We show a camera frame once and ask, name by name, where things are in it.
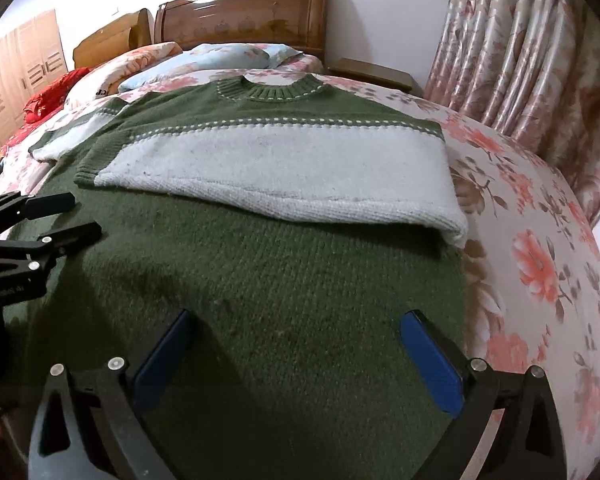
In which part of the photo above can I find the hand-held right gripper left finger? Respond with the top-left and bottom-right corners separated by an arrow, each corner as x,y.
27,309 -> 197,480

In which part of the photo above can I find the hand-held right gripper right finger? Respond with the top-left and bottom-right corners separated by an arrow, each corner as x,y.
400,310 -> 568,480

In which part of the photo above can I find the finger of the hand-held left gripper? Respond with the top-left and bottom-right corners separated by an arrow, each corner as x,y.
0,222 -> 103,281
0,191 -> 77,235

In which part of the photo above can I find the green and white knit sweater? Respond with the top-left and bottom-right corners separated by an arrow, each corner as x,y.
2,74 -> 470,480

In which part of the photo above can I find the red cloth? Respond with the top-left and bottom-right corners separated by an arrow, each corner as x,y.
22,67 -> 92,125

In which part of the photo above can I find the wooden wardrobe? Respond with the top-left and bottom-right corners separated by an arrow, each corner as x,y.
0,8 -> 70,153

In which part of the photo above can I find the pink floral pillow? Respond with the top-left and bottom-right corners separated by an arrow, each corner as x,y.
65,41 -> 183,111

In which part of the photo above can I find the small wooden headboard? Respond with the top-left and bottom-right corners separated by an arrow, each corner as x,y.
73,8 -> 154,68

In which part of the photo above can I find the floral bed sheet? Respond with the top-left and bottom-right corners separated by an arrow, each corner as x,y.
0,52 -> 600,480

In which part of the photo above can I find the blue floral pillow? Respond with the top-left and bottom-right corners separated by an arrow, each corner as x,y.
117,42 -> 303,93

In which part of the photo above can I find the large wooden headboard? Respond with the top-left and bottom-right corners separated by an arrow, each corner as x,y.
154,0 -> 332,58

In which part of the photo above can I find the wooden nightstand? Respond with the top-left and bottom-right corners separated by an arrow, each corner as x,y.
327,57 -> 415,93

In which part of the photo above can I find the floral curtain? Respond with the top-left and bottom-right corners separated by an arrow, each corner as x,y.
424,0 -> 600,226

